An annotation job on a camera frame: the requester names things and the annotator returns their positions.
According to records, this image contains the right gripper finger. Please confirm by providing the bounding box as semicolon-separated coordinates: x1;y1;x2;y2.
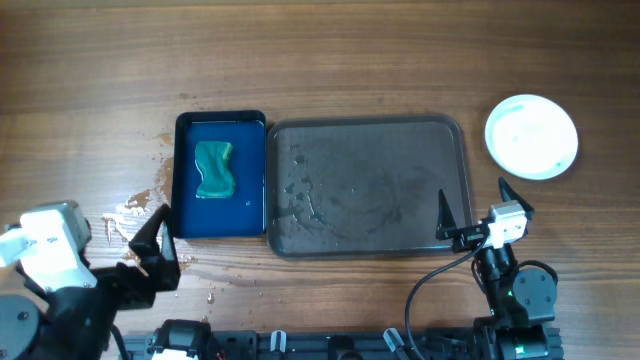
436;189;457;231
498;177;535;220

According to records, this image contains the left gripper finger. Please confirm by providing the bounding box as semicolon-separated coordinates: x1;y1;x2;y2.
161;221;180;273
129;204;171;250

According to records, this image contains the white plate front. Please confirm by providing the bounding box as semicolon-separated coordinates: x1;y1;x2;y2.
484;94;579;181

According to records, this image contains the green yellow sponge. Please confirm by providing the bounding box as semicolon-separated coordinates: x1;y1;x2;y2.
195;141;235;199

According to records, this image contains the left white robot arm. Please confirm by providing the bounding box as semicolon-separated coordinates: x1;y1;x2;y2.
1;201;181;359

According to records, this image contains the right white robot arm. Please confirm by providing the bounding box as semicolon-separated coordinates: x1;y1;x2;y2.
436;178;564;360

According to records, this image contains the blue water tray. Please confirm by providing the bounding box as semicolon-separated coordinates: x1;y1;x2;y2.
171;110;267;239

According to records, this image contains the dark brown serving tray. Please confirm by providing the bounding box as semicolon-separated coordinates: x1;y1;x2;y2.
266;114;473;259

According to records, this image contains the black mounting rail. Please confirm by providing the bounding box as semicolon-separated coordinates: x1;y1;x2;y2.
118;327;564;360

